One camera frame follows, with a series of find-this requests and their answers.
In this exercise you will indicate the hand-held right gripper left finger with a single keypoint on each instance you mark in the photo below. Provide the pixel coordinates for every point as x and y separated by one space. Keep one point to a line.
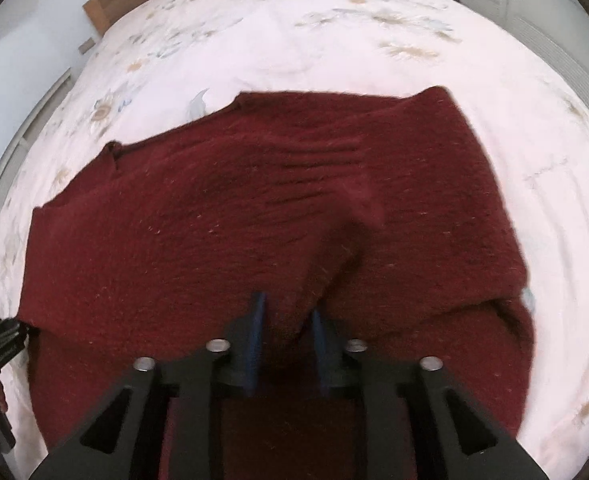
255 345

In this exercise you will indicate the wall socket plate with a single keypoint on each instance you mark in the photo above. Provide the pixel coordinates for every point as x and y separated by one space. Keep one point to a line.
87 46

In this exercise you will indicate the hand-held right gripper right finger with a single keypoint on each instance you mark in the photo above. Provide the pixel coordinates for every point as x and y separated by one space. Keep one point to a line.
324 355

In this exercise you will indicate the dark red knit sweater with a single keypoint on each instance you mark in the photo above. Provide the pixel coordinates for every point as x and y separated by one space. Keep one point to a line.
199 220

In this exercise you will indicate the wooden bed headboard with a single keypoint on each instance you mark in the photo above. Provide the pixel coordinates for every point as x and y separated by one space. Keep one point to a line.
105 10

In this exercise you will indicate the white louvered wardrobe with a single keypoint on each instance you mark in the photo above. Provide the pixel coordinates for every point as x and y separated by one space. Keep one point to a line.
534 5

